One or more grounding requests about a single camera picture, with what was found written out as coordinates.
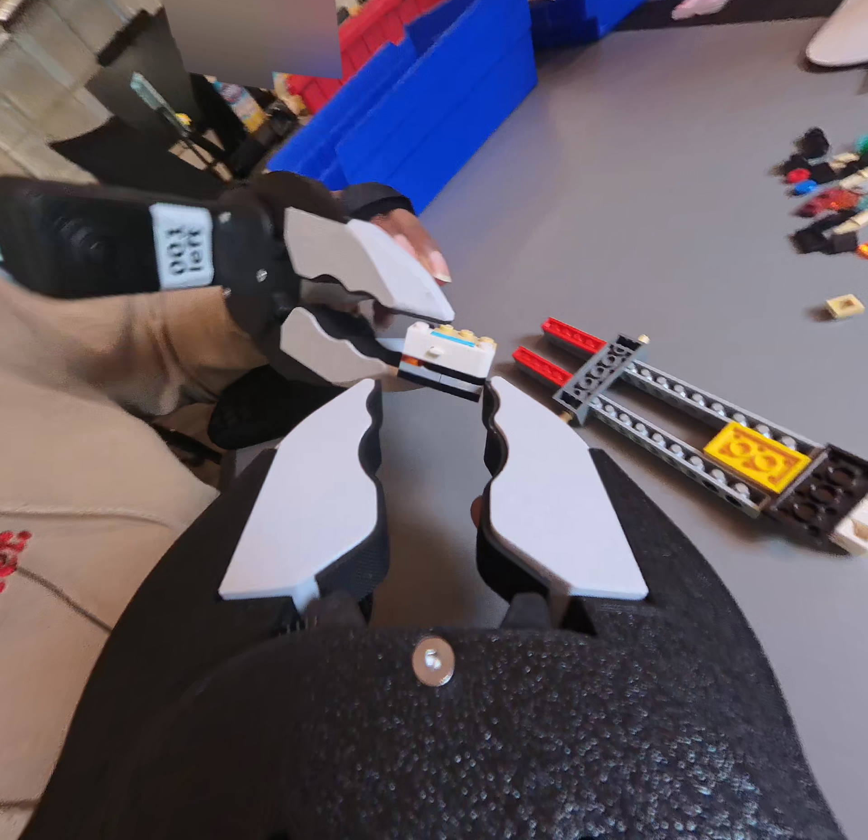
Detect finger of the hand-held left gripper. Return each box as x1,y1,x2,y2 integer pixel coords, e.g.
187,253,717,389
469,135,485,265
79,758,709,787
279,306,408,388
283,206,455,324

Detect scatter of small colourful pieces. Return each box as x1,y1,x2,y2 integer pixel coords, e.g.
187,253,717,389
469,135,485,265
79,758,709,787
773,128,868,261

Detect wipes canister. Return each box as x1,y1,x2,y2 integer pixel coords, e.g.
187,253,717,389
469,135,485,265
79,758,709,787
218,80,267,133

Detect white wooden book stand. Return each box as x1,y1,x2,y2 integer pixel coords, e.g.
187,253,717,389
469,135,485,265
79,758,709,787
805,0,868,68

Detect black desk mat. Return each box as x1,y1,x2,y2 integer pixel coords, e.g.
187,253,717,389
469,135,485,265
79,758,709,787
613,0,855,30

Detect person's left hand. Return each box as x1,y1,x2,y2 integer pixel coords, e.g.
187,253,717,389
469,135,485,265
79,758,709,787
369,211,454,286

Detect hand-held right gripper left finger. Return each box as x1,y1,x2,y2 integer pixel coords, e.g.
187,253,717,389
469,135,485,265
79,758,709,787
218,379,391,613

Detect grey red lego beam frame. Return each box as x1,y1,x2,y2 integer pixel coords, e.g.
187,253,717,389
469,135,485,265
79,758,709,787
512,316,868,557

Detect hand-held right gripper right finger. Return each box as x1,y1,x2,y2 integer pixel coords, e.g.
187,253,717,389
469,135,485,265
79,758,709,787
471,377,651,627

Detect red plastic storage bin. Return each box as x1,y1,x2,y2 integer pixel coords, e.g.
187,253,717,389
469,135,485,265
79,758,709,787
292,0,469,112

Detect black chair armrest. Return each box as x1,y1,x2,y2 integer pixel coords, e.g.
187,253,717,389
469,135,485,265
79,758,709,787
207,365,343,451

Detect person's left forearm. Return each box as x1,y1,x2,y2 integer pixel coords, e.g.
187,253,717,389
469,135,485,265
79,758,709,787
0,277,272,424

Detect small tan grey lego assembly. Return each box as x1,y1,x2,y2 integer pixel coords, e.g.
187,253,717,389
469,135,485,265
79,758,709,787
396,321,497,403

